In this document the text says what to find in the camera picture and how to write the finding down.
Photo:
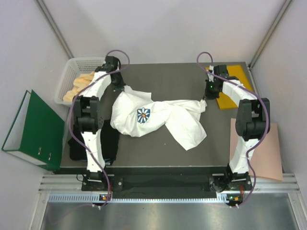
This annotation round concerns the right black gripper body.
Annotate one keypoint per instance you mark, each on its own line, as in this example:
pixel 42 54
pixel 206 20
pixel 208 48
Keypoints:
pixel 211 93

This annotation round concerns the pink paper sheet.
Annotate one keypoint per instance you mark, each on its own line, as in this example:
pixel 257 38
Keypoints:
pixel 266 158

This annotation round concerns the white t shirt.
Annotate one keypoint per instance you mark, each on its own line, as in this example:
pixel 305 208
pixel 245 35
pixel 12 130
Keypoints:
pixel 134 113

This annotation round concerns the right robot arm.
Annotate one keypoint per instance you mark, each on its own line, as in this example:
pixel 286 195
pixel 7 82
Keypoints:
pixel 252 123

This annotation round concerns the black folded t shirt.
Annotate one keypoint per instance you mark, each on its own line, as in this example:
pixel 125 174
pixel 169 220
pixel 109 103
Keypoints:
pixel 109 138

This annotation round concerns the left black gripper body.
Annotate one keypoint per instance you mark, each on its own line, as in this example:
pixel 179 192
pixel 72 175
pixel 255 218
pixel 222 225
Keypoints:
pixel 118 83

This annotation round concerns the green ring binder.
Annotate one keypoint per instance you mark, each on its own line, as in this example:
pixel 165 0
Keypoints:
pixel 36 134

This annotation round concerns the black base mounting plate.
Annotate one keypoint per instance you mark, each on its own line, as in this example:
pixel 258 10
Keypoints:
pixel 162 185

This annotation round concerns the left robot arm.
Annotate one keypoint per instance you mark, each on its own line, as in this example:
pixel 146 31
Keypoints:
pixel 87 111

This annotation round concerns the white plastic basket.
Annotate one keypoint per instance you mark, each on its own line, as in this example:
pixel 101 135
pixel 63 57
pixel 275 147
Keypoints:
pixel 73 69

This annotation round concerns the orange t shirt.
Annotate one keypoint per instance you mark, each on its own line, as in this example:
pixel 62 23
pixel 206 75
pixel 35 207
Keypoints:
pixel 78 84

